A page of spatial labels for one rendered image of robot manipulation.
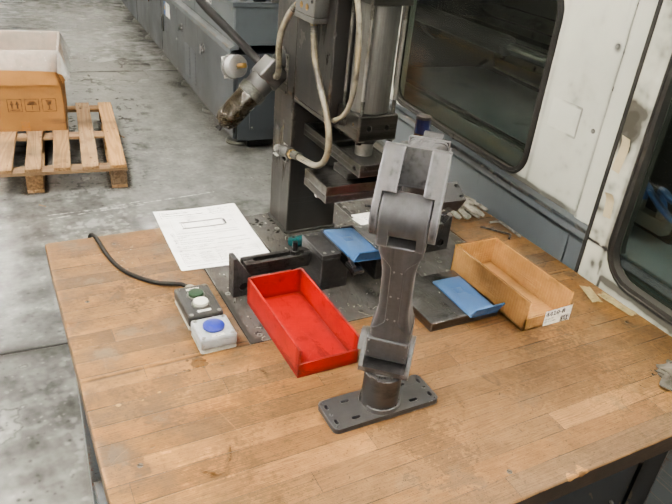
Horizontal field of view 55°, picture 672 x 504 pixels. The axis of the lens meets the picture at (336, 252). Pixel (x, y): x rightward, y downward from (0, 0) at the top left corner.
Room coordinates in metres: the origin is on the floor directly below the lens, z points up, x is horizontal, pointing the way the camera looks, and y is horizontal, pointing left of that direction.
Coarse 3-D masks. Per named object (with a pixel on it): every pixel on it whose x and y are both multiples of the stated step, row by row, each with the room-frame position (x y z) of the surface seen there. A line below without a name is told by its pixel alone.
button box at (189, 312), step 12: (96, 240) 1.27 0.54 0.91; (132, 276) 1.14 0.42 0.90; (180, 288) 1.08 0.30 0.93; (192, 288) 1.08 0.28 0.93; (204, 288) 1.08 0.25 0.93; (180, 300) 1.04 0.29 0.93; (192, 300) 1.04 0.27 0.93; (216, 300) 1.05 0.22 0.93; (180, 312) 1.03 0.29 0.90; (192, 312) 1.00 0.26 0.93; (204, 312) 1.00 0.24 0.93; (216, 312) 1.01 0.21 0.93
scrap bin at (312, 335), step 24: (264, 288) 1.11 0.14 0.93; (288, 288) 1.13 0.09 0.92; (312, 288) 1.10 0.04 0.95; (264, 312) 1.01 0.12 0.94; (288, 312) 1.07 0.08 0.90; (312, 312) 1.08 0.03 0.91; (336, 312) 1.01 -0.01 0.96; (288, 336) 0.92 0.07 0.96; (312, 336) 1.00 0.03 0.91; (336, 336) 1.00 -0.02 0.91; (288, 360) 0.91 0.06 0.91; (312, 360) 0.89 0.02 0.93; (336, 360) 0.92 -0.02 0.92
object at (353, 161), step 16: (304, 128) 1.41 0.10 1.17; (320, 128) 1.42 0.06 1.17; (336, 128) 1.43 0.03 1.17; (320, 144) 1.34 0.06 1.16; (336, 144) 1.31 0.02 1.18; (352, 144) 1.33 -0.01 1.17; (368, 144) 1.24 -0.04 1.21; (352, 160) 1.21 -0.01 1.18; (368, 160) 1.22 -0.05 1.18; (320, 176) 1.21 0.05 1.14; (336, 176) 1.22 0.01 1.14; (352, 176) 1.21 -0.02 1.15; (368, 176) 1.20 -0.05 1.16; (320, 192) 1.18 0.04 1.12; (336, 192) 1.17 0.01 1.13; (352, 192) 1.19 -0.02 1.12; (368, 192) 1.21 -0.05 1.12
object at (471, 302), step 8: (440, 280) 1.22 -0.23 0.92; (448, 280) 1.22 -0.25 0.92; (456, 280) 1.23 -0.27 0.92; (440, 288) 1.19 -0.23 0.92; (448, 288) 1.19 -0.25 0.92; (464, 288) 1.20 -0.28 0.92; (472, 288) 1.20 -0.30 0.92; (448, 296) 1.16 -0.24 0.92; (456, 296) 1.16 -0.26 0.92; (464, 296) 1.16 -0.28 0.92; (472, 296) 1.17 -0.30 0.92; (480, 296) 1.17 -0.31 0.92; (456, 304) 1.13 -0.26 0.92; (464, 304) 1.13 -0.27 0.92; (472, 304) 1.14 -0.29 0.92; (480, 304) 1.14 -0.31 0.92; (488, 304) 1.14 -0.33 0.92; (496, 304) 1.10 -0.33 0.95; (504, 304) 1.11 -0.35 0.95; (472, 312) 1.11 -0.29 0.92; (480, 312) 1.09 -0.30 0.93; (488, 312) 1.11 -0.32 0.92
